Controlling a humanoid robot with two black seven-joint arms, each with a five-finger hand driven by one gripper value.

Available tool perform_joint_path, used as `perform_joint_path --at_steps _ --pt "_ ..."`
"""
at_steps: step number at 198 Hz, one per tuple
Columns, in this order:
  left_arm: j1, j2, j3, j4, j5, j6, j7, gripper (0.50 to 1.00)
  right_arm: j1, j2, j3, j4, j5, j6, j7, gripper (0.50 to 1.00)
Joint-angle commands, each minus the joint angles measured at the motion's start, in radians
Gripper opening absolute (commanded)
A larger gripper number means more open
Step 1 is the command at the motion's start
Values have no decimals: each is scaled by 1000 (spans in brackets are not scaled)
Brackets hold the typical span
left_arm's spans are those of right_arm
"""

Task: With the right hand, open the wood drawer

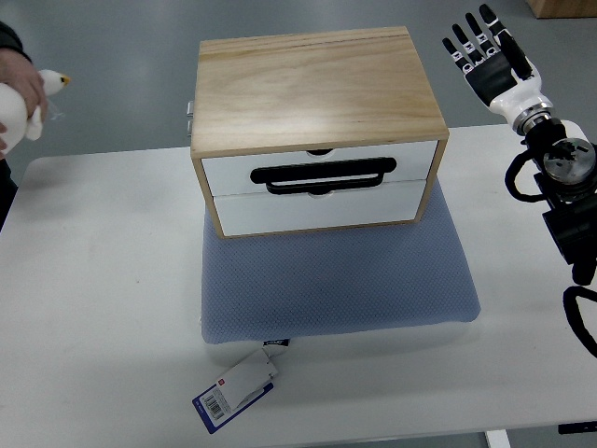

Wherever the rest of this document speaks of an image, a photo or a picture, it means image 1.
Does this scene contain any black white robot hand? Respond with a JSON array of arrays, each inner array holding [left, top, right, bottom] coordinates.
[[442, 4, 553, 135]]

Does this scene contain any person's hand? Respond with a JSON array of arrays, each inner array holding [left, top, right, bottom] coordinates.
[[1, 48, 48, 121]]

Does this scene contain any white plush duck toy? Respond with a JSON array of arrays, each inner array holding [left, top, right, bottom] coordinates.
[[1, 69, 71, 159]]

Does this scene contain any white top drawer black handle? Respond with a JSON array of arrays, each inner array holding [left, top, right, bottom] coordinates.
[[202, 141, 437, 197]]

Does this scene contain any dark sleeve forearm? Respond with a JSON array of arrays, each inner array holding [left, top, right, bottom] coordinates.
[[0, 21, 32, 62]]

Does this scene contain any white bottom drawer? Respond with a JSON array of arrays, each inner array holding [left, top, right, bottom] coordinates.
[[215, 180, 425, 236]]

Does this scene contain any wooden drawer cabinet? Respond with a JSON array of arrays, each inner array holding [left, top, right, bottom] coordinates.
[[191, 26, 449, 238]]

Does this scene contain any cardboard box corner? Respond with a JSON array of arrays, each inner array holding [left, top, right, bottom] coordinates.
[[527, 0, 596, 19]]

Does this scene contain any metal latch on cabinet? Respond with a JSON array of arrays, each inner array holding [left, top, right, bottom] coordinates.
[[186, 100, 194, 137]]

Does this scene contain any blue mesh cushion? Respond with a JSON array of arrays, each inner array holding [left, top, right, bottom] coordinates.
[[201, 186, 480, 344]]

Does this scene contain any black object at table edge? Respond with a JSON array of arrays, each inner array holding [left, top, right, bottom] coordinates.
[[558, 421, 597, 435]]

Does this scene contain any white table leg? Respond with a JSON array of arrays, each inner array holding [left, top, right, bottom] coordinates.
[[484, 429, 511, 448]]

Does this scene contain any white blue paper tag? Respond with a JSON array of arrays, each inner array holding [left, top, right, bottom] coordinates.
[[192, 348, 278, 434]]

